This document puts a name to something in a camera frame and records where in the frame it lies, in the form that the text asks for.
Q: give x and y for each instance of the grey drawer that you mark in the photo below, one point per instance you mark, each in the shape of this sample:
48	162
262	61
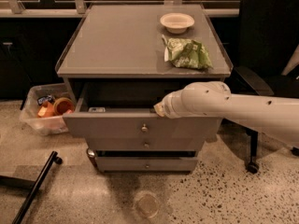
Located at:
138	144
129	111
146	164

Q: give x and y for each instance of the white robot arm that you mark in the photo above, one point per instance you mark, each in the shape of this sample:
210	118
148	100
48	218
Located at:
276	117

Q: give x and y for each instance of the orange cup in bin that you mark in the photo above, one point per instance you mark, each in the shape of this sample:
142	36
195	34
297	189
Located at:
46	110

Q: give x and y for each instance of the grey top drawer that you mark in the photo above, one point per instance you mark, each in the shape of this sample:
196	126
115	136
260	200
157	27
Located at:
129	111

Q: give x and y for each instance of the clear plastic storage bin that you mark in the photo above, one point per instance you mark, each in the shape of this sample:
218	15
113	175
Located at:
43	126

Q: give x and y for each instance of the round floor cover plate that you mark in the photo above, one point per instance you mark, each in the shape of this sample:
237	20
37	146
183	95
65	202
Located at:
146	204

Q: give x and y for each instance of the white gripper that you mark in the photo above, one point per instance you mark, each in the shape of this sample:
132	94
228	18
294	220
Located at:
168	107

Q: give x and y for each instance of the white paper bowl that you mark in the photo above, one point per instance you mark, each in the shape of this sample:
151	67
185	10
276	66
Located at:
176	23

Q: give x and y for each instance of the grey drawer cabinet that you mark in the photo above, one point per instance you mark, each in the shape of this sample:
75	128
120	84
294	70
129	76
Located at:
125	42

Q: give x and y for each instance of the black chair base leg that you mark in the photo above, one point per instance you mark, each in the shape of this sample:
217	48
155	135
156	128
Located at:
32	186

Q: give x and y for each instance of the grey middle drawer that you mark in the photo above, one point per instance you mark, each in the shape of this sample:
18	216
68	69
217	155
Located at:
138	144

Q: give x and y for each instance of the green chip bag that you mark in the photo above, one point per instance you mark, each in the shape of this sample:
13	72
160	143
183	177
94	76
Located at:
186	53

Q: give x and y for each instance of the orange terracotta pot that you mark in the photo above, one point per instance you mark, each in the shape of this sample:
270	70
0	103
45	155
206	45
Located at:
63	105

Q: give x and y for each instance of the black office chair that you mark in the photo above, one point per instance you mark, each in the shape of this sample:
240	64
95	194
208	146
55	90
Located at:
267	55

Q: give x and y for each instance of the small white packet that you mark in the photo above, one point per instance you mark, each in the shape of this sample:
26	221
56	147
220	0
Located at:
97	109

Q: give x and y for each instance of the grey bottom drawer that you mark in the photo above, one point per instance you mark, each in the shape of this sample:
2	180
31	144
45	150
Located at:
146	164

